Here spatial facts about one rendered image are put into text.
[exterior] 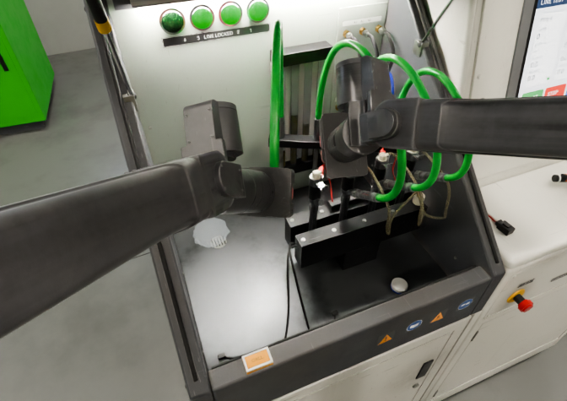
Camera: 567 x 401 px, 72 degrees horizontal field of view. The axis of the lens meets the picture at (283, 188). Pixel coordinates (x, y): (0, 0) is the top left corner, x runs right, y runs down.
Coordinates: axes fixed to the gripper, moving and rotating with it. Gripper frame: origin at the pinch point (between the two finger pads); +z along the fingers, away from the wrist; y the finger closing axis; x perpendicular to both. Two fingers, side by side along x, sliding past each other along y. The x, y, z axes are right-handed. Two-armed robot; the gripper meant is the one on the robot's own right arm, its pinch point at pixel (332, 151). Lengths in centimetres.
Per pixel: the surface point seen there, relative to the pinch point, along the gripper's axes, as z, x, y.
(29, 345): 112, 118, -61
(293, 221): 22.7, 6.1, -13.1
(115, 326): 116, 82, -58
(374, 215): 22.7, -13.4, -13.5
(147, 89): 17.0, 35.9, 18.6
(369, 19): 21.5, -16.4, 33.5
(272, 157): -14.5, 11.8, -1.7
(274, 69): -14.0, 10.4, 10.9
